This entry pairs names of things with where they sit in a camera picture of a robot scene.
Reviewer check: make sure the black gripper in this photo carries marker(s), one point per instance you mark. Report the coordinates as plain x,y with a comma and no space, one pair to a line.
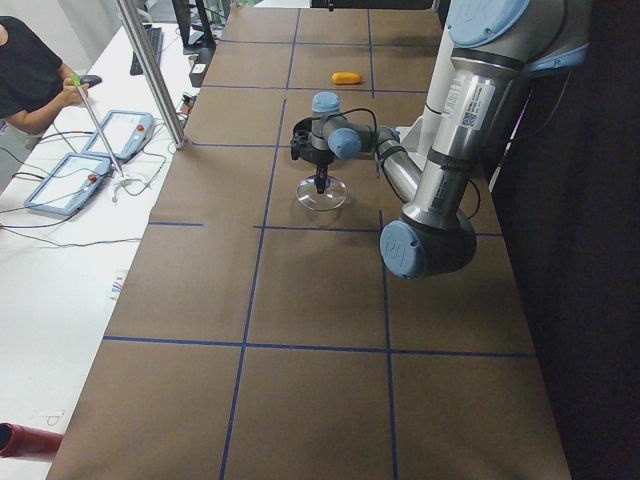
321,161

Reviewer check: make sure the glass pot lid blue knob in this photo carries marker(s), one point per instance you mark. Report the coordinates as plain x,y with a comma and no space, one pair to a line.
333,196

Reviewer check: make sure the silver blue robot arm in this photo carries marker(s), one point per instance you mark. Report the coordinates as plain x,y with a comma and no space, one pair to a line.
486,48

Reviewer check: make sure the yellow corn cob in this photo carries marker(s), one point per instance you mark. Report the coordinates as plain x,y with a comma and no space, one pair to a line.
346,78

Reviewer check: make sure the far teach pendant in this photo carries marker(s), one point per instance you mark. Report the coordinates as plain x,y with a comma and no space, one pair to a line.
127,132

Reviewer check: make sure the teach pendant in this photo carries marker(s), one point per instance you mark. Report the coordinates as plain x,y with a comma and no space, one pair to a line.
127,132
70,185

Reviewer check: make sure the near teach pendant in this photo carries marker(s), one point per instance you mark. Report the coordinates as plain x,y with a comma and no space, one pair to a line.
70,185

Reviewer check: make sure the long metal rod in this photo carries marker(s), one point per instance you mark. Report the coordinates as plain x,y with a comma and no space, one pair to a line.
75,79

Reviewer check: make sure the person in black shirt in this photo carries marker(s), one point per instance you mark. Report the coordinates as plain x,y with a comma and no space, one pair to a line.
36,85

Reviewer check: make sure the red cylinder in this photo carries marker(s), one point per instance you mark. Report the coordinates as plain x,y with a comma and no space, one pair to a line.
28,443

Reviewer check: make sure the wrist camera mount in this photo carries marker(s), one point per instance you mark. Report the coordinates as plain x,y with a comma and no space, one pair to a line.
300,145

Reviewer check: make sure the white camera mast base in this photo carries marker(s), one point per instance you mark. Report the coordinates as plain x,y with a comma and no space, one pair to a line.
419,137

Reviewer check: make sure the aluminium frame post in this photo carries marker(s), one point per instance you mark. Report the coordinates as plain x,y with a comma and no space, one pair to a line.
134,29

